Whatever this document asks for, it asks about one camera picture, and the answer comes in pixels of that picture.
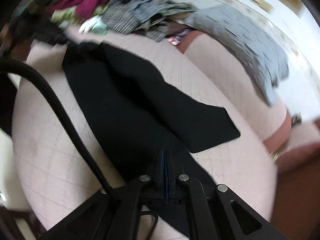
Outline pink bolster cushion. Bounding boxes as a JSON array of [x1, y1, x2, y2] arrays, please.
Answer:
[[177, 31, 291, 153]]

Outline colourful packet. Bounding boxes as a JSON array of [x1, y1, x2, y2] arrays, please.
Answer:
[[167, 28, 191, 46]]

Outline houndstooth checked garment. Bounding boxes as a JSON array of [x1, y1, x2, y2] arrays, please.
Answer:
[[101, 0, 195, 42]]

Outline green patterned cloth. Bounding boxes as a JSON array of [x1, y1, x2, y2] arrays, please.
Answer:
[[50, 5, 107, 24]]

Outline small black gold hair clip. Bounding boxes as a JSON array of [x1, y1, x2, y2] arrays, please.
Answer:
[[291, 113, 302, 126]]

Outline grey quilted pillow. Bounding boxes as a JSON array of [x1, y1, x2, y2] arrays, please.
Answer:
[[184, 4, 289, 106]]

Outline black pants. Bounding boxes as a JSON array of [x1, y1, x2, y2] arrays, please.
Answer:
[[62, 42, 240, 186]]

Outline black cable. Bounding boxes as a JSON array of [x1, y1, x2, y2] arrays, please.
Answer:
[[0, 60, 161, 240]]

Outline brown pink side cushion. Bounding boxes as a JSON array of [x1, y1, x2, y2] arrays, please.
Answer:
[[271, 118, 319, 174]]

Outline grey denim garment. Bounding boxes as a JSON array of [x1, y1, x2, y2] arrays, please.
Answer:
[[108, 0, 172, 23]]

